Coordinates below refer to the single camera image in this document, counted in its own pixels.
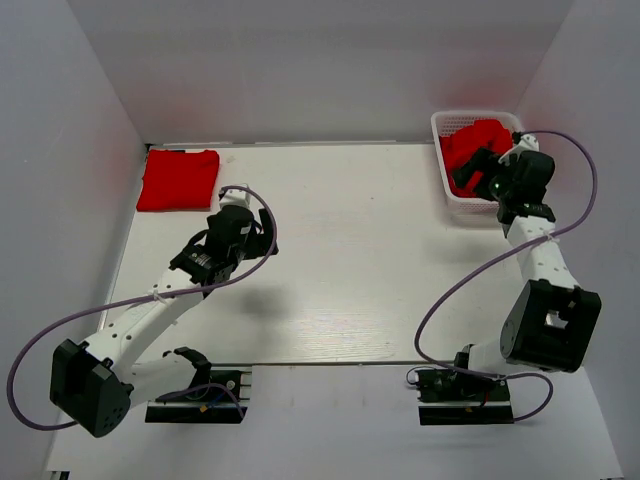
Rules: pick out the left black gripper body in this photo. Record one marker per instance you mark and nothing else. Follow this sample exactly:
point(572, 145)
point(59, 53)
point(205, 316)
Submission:
point(257, 244)

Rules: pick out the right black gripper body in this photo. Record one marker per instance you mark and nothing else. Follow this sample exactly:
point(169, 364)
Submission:
point(502, 185)

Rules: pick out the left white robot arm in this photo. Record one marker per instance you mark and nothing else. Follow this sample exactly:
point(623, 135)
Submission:
point(98, 380)

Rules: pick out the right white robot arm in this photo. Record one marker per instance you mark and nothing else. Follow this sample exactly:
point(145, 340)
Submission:
point(551, 323)

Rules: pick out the crumpled red t shirt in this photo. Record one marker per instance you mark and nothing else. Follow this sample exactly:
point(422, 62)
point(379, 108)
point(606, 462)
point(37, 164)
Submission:
point(458, 148)

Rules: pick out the white plastic basket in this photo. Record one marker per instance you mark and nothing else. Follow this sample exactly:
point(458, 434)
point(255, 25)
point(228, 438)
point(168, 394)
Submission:
point(446, 123)

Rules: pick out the folded red t shirt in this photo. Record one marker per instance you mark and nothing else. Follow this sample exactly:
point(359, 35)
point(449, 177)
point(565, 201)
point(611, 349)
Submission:
point(178, 181)

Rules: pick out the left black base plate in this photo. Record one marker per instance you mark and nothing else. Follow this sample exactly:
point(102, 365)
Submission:
point(211, 406)

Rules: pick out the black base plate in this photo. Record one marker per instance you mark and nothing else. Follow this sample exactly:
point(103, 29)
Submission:
point(448, 398)
point(211, 406)

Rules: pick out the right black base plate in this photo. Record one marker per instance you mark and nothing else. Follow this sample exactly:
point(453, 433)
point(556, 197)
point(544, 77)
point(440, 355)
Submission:
point(448, 398)

